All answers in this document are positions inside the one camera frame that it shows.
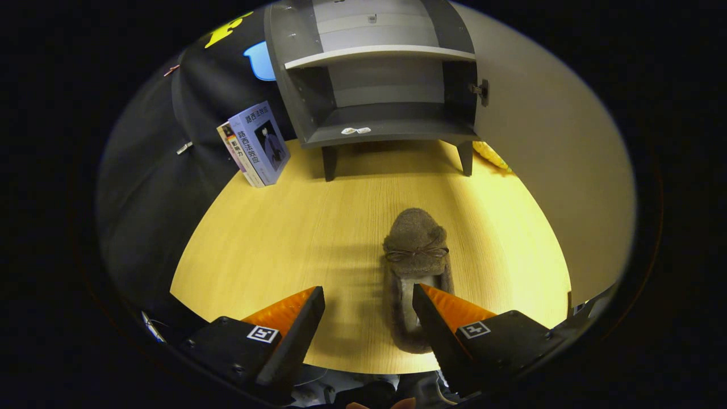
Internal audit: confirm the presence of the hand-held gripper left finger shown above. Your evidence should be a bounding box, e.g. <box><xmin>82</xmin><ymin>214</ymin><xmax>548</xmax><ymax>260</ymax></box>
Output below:
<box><xmin>170</xmin><ymin>286</ymin><xmax>327</xmax><ymax>405</ymax></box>

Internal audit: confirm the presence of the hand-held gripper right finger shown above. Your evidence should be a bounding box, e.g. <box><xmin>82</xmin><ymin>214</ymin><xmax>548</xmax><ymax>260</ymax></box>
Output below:
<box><xmin>412</xmin><ymin>283</ymin><xmax>569</xmax><ymax>398</ymax></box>

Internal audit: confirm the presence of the brown fluffy shoe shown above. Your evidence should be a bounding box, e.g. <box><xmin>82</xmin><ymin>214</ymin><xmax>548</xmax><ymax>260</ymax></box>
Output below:
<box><xmin>382</xmin><ymin>207</ymin><xmax>455</xmax><ymax>354</ymax></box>

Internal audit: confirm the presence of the grey shoe cabinet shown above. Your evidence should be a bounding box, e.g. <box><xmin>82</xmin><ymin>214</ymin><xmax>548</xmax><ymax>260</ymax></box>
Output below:
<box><xmin>264</xmin><ymin>0</ymin><xmax>490</xmax><ymax>182</ymax></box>

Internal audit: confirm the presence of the yellow perforated ball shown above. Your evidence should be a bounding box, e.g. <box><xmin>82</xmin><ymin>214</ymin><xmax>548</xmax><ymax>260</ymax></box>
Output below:
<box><xmin>473</xmin><ymin>141</ymin><xmax>512</xmax><ymax>173</ymax></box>

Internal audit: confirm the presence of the white book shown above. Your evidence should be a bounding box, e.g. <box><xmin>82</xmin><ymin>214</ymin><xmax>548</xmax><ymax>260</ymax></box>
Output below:
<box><xmin>216</xmin><ymin>122</ymin><xmax>266</xmax><ymax>189</ymax></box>

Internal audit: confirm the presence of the blue-purple book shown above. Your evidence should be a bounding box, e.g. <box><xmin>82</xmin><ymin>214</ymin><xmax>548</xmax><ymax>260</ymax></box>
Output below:
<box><xmin>228</xmin><ymin>101</ymin><xmax>291</xmax><ymax>186</ymax></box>

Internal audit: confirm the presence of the black backdrop cloth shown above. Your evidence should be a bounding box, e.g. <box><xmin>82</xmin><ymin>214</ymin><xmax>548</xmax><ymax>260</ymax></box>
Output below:
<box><xmin>95</xmin><ymin>6</ymin><xmax>296</xmax><ymax>341</ymax></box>

